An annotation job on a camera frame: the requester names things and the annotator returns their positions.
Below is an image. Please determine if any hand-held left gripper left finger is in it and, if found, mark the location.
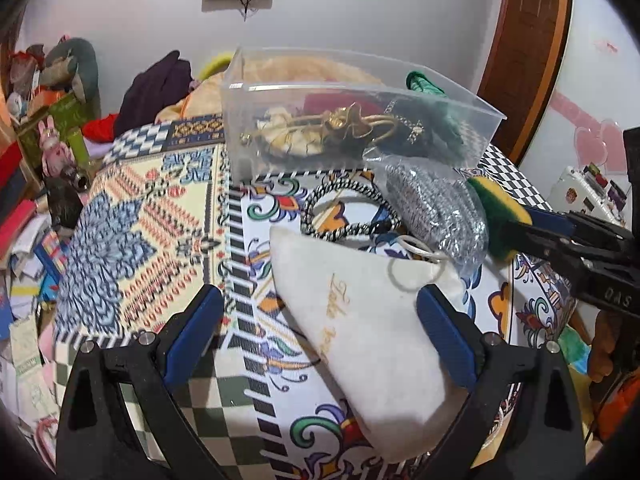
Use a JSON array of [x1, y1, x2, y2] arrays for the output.
[[55, 284, 226, 480]]

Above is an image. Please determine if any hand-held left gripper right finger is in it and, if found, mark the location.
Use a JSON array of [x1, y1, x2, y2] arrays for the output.
[[416, 284, 587, 480]]

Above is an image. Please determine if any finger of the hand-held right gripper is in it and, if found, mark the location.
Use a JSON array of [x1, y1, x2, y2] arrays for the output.
[[500, 220, 608, 286], [524, 205, 632, 242]]

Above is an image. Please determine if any yellow green sponge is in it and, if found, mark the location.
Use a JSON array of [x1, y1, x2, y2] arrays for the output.
[[466, 176, 533, 263]]

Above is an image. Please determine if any clear plastic box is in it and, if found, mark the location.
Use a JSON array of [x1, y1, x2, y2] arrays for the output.
[[220, 46, 507, 183]]

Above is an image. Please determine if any person's right hand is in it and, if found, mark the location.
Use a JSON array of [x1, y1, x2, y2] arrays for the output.
[[587, 310, 622, 385]]

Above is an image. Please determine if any white case with coloured items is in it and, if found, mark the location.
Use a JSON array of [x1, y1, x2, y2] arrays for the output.
[[547, 162, 632, 231]]

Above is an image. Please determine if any white cloth pouch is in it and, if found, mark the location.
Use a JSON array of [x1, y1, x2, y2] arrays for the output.
[[269, 224, 473, 463]]

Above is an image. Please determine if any colourful patterned blanket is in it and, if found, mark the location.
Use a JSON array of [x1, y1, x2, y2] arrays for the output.
[[52, 115, 583, 480]]

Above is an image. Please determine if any silver glitter pouch in bag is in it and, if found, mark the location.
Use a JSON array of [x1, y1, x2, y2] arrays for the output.
[[382, 160, 490, 273]]

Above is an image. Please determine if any black white striped hair band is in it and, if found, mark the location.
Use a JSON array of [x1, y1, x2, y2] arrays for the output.
[[300, 179, 402, 246]]

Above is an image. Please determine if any brown wooden door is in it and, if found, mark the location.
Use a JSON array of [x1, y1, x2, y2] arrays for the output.
[[475, 0, 575, 166]]

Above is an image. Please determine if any black scrunchie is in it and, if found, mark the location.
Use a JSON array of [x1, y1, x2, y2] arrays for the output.
[[345, 102, 451, 158]]

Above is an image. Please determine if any green knitted cloth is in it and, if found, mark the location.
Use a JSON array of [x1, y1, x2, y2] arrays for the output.
[[405, 70, 463, 133]]

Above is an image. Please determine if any pile of papers and books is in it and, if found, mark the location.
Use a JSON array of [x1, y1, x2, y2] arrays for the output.
[[0, 140, 66, 461]]

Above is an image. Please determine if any gold flower headband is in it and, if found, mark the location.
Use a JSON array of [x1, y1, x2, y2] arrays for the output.
[[240, 101, 401, 147]]

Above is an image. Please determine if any pink rabbit toy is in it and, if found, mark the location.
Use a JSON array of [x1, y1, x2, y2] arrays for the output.
[[37, 116, 76, 177]]

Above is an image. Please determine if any green box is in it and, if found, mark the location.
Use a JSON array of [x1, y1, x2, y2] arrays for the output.
[[14, 95, 93, 173]]

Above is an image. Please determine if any dark purple cloth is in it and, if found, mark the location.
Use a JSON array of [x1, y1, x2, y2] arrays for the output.
[[114, 50, 195, 137]]

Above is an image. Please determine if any red cloth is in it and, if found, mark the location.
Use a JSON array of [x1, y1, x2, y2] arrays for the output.
[[302, 91, 383, 117]]

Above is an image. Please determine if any yellow green headband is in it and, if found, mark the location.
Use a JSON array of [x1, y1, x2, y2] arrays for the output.
[[195, 56, 236, 82]]

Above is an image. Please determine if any grey plush toy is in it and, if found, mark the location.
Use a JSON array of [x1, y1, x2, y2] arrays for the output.
[[39, 36, 102, 120]]

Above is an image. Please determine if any white thin hair tie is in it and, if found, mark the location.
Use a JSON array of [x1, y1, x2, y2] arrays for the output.
[[386, 237, 447, 292]]

